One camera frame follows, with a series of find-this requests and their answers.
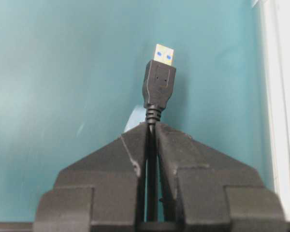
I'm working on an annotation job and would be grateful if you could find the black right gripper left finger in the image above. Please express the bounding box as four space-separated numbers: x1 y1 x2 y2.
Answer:
33 123 147 232

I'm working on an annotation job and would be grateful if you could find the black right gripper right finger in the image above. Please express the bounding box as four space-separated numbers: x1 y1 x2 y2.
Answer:
155 123 288 232

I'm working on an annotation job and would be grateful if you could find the blue clip on frame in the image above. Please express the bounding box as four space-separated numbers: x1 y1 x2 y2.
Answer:
124 105 146 132

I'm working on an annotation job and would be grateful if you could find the square aluminium extrusion frame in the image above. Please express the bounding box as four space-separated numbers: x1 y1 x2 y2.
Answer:
251 0 290 221

